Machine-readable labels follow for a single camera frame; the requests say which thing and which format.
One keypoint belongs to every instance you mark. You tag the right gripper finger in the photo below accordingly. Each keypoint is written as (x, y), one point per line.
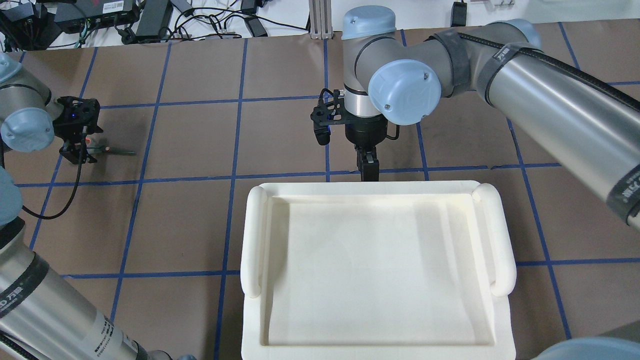
(368, 163)

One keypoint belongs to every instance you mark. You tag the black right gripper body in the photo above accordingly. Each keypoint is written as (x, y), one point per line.
(366, 132)

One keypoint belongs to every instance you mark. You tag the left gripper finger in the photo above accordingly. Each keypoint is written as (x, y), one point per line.
(77, 154)

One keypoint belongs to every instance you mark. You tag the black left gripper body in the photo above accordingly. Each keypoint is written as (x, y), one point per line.
(73, 131)

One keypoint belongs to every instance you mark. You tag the grey orange scissors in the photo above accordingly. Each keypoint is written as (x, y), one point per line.
(96, 147)

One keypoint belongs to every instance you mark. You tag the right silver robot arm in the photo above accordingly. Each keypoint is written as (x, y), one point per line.
(562, 145)

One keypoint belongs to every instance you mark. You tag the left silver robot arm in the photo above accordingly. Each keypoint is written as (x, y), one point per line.
(43, 317)

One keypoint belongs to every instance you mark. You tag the white plastic tray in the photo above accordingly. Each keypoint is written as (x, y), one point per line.
(409, 270)

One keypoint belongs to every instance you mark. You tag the black power brick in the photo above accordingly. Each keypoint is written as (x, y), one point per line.
(154, 21)

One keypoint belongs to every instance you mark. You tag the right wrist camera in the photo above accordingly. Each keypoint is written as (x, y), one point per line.
(330, 106)

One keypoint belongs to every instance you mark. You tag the aluminium frame post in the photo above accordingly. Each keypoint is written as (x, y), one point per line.
(320, 20)

